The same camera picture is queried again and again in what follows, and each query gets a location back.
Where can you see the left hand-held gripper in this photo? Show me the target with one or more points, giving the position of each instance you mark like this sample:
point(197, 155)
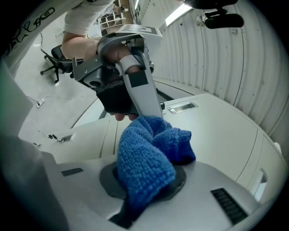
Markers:
point(90, 70)

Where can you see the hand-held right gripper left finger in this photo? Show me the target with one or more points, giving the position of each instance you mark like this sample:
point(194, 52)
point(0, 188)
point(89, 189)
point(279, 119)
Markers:
point(85, 194)

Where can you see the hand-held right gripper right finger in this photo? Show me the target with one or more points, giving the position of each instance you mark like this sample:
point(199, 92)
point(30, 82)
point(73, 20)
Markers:
point(203, 203)

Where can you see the blue microfibre cloth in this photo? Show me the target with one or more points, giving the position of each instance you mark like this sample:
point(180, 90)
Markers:
point(144, 158)

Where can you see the person's left forearm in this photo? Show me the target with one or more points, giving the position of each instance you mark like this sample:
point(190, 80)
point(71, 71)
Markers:
point(79, 45)

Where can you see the grey metal locker cabinet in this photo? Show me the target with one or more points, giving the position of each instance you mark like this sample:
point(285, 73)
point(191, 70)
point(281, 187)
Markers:
point(225, 139)

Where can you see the person's left hand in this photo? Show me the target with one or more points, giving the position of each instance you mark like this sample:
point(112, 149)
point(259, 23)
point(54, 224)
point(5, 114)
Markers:
point(117, 54)

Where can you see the black key in lock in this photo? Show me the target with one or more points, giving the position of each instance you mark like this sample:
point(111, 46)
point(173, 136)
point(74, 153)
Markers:
point(52, 136)
point(162, 108)

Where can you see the wooden crate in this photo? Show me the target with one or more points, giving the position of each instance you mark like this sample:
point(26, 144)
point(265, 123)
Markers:
point(113, 20)

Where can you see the ceiling strip light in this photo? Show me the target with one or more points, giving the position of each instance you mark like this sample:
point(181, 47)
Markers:
point(178, 14)

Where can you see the black office chair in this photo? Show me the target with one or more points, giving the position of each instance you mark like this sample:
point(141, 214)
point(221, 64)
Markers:
point(59, 58)

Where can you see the floor power strip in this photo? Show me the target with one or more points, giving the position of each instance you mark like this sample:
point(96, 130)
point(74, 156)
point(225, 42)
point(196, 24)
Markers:
point(39, 103)

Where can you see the white printed t-shirt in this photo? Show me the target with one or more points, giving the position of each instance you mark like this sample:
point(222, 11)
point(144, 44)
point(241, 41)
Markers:
point(74, 18)

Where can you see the black head-mounted camera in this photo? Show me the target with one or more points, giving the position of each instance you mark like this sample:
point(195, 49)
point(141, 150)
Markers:
point(223, 20)

